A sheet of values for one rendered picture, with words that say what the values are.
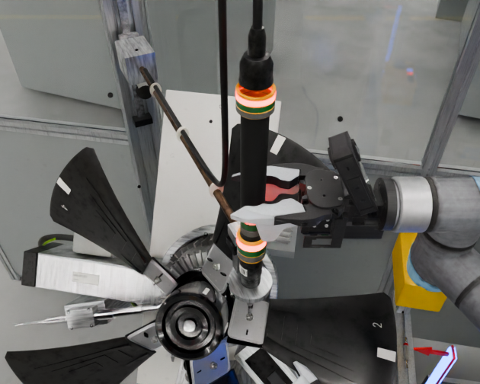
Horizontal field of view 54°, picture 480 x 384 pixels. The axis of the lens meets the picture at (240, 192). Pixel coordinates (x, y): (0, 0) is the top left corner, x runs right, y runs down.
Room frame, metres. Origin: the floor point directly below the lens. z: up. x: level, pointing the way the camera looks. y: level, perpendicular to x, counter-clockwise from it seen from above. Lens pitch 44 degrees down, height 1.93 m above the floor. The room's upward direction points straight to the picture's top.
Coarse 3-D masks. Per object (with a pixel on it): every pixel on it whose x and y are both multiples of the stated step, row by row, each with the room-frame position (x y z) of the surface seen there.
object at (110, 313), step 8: (96, 312) 0.51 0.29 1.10; (104, 312) 0.51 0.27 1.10; (112, 312) 0.50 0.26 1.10; (120, 312) 0.50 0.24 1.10; (128, 312) 0.50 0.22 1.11; (136, 312) 0.50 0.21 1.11; (40, 320) 0.51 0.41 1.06; (48, 320) 0.51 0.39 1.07; (56, 320) 0.50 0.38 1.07; (64, 320) 0.50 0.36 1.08; (96, 320) 0.50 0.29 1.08
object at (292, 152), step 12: (288, 144) 0.62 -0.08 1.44; (276, 156) 0.61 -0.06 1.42; (288, 156) 0.60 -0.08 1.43; (300, 156) 0.59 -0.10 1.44; (312, 156) 0.58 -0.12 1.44; (228, 168) 0.65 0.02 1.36; (324, 168) 0.56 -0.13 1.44; (228, 180) 0.63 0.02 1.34; (228, 192) 0.61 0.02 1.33; (300, 192) 0.54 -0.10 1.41; (216, 228) 0.57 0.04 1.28; (216, 240) 0.55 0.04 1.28; (228, 252) 0.51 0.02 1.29
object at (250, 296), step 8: (232, 224) 0.48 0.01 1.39; (232, 232) 0.46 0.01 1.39; (232, 240) 0.46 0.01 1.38; (232, 248) 0.45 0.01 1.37; (232, 256) 0.46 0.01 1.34; (232, 264) 0.46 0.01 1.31; (232, 272) 0.45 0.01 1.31; (264, 272) 0.45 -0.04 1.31; (232, 280) 0.44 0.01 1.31; (240, 280) 0.44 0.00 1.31; (264, 280) 0.44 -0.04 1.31; (232, 288) 0.42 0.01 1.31; (240, 288) 0.42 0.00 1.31; (256, 288) 0.42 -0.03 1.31; (264, 288) 0.42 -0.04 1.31; (240, 296) 0.41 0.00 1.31; (248, 296) 0.41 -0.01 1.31; (256, 296) 0.41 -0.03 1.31; (264, 296) 0.41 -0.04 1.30
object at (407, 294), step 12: (408, 240) 0.72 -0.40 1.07; (396, 252) 0.72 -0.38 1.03; (408, 252) 0.68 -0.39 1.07; (396, 264) 0.68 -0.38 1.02; (396, 276) 0.66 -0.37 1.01; (408, 276) 0.61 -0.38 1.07; (396, 288) 0.63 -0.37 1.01; (408, 288) 0.59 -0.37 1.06; (420, 288) 0.59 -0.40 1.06; (396, 300) 0.60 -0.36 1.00; (408, 300) 0.59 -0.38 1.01; (420, 300) 0.59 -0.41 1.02; (432, 300) 0.58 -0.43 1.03; (444, 300) 0.58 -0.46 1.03
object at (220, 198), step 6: (144, 78) 0.92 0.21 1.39; (150, 84) 0.89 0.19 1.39; (156, 96) 0.84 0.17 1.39; (162, 108) 0.80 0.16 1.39; (168, 114) 0.77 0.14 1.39; (174, 126) 0.74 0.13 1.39; (180, 138) 0.70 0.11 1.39; (186, 144) 0.68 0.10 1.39; (192, 156) 0.65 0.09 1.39; (198, 162) 0.63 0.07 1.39; (198, 168) 0.62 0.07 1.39; (204, 174) 0.60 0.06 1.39; (210, 180) 0.58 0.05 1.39; (216, 192) 0.55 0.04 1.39; (216, 198) 0.54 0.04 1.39; (222, 198) 0.54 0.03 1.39; (222, 204) 0.53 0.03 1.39; (228, 204) 0.52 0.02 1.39; (228, 210) 0.51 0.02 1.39; (228, 216) 0.50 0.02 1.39
